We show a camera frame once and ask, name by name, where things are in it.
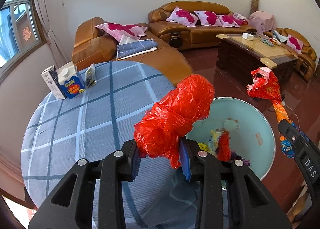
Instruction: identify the yellow plastic wrapper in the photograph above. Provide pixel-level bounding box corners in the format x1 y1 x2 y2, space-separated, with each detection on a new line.
198 130 222 155

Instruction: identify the red mesh net bag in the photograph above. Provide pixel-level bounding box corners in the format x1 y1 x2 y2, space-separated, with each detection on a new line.
217 131 231 162

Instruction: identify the red plastic bag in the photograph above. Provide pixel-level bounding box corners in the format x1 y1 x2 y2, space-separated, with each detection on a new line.
133 74 214 169

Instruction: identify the red orange snack wrapper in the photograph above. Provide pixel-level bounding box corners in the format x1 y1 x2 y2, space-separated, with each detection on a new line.
247 66 302 161

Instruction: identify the crumpled trash in basin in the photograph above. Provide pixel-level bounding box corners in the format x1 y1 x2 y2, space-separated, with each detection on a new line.
230 152 251 166

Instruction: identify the teal enamel basin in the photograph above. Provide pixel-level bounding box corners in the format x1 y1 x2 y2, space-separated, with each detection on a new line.
186 97 276 180

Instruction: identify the blue plaid tablecloth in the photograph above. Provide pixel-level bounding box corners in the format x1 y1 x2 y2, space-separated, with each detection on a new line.
21 61 200 228

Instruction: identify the brown leather armchair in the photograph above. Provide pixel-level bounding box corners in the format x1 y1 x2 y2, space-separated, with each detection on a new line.
263 27 317 82

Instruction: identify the small foil sachet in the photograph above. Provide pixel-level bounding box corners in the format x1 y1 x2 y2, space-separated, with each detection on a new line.
85 64 97 88

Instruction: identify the blue white milk carton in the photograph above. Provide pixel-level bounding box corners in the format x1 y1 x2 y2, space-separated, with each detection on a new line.
56 62 85 99

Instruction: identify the pink cushion on armchair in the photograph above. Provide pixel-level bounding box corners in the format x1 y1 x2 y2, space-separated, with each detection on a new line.
286 34 303 54

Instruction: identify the white cardboard box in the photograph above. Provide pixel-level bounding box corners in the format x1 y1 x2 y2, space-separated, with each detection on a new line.
41 65 66 100

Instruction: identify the folded blue plaid cloth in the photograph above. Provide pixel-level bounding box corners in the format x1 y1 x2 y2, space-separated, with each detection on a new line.
116 38 158 60

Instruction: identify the clutter on coffee table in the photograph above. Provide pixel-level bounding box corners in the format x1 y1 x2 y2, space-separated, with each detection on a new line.
258 34 281 47

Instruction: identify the dark wooden coffee table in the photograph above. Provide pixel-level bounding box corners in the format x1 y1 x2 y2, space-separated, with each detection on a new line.
216 34 297 85

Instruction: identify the brown leather chaise sofa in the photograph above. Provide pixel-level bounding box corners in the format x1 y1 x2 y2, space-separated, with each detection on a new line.
71 17 194 86

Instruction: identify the white tissue box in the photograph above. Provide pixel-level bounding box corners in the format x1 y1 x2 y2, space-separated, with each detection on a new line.
242 32 254 40

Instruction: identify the brown leather long sofa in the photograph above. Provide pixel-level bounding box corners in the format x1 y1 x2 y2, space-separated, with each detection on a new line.
148 1 256 50

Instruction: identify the pink cushion on chaise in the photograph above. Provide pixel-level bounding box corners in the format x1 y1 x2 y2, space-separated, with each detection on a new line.
95 23 148 42

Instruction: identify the pink covered side object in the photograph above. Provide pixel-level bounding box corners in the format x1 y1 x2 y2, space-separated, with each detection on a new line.
248 11 277 34

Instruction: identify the pink cushion right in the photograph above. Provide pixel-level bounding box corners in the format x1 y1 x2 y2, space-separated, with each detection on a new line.
217 14 240 28

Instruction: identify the pink cushion middle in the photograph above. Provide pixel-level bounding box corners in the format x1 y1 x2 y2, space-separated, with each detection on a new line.
194 11 222 27

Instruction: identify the folded pink blanket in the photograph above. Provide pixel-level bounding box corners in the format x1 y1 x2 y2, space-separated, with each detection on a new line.
231 12 248 26

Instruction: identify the pink cushion left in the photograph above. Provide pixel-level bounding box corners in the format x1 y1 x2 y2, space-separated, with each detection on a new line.
166 6 199 27

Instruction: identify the rolled brown mat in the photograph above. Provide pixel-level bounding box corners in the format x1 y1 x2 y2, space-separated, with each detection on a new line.
250 0 259 14

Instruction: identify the pink curtain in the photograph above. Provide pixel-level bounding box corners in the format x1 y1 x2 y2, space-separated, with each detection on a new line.
34 0 68 67

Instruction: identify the white power cable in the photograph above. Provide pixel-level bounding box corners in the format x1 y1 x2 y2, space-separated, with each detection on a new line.
281 99 301 125

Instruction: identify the window with white frame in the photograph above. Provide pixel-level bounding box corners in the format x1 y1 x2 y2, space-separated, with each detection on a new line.
1 0 46 77

